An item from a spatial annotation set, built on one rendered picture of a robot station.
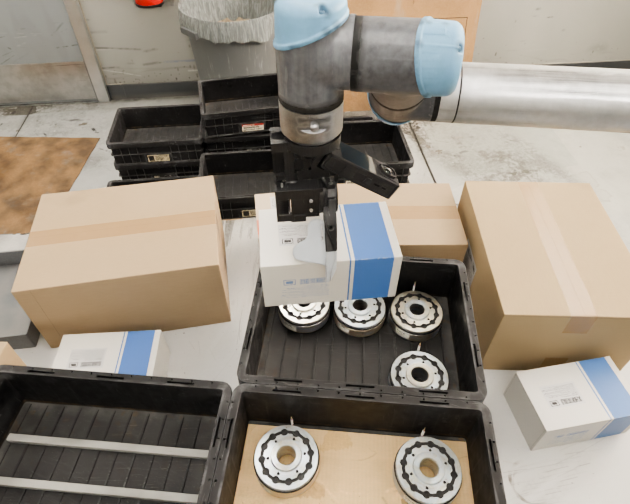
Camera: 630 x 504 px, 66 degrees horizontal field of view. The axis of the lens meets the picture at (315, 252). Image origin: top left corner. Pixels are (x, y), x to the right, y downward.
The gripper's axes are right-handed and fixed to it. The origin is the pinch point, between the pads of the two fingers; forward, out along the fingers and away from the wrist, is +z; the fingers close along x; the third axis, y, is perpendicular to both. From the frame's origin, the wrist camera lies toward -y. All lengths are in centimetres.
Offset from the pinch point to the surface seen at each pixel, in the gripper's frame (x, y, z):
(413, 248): -22.1, -22.4, 26.0
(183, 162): -128, 47, 73
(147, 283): -15.6, 34.9, 23.2
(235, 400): 14.9, 15.8, 17.6
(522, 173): -152, -127, 111
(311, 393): 14.9, 4.0, 17.7
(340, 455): 21.1, 0.0, 27.8
